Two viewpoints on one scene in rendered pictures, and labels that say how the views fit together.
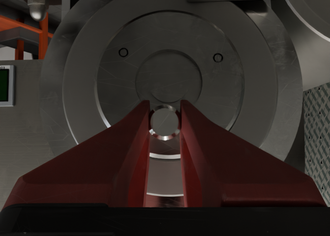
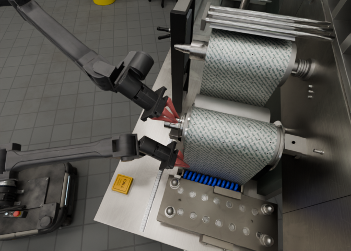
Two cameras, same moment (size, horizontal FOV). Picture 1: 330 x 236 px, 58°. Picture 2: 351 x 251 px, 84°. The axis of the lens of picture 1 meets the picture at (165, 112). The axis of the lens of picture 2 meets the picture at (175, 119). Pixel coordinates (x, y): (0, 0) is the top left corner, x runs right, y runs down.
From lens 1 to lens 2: 0.62 m
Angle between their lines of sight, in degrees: 95
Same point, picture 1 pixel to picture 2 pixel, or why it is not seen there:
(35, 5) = (264, 239)
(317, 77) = (212, 105)
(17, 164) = not seen: outside the picture
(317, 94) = (254, 99)
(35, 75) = (287, 243)
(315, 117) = (259, 95)
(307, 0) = not seen: hidden behind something
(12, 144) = not seen: outside the picture
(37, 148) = (316, 240)
